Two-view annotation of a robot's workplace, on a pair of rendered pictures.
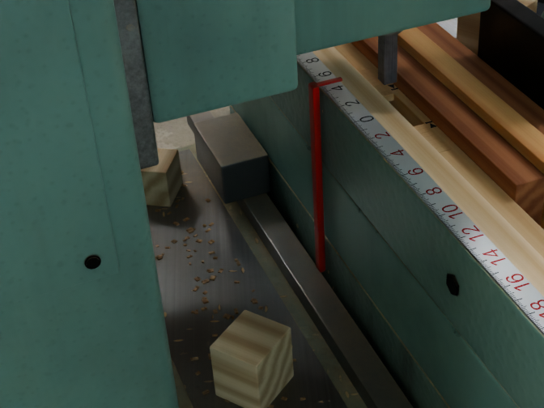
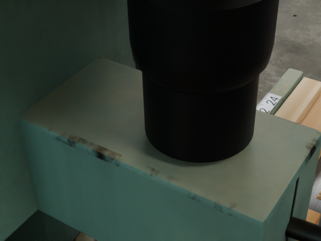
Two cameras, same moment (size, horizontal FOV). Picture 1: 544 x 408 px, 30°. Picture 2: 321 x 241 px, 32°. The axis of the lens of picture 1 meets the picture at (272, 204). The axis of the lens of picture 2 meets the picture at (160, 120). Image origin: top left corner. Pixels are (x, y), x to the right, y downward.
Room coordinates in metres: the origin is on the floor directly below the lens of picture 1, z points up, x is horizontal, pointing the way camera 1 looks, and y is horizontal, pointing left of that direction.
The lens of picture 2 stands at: (0.42, -0.23, 1.24)
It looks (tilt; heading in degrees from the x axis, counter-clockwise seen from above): 38 degrees down; 53
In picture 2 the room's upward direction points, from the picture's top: 2 degrees counter-clockwise
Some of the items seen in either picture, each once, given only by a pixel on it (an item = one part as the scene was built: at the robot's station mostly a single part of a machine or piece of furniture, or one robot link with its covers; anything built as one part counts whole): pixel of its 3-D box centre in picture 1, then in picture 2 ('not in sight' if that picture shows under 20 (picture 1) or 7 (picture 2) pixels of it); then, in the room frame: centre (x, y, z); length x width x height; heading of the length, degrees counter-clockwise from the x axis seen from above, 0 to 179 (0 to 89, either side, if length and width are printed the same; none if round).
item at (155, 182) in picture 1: (151, 176); not in sight; (0.67, 0.09, 0.82); 0.04 x 0.03 x 0.03; 75
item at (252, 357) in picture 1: (252, 361); not in sight; (0.45, 0.02, 0.82); 0.04 x 0.03 x 0.04; 145
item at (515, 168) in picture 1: (418, 111); not in sight; (0.56, -0.10, 0.93); 0.25 x 0.02 x 0.05; 19
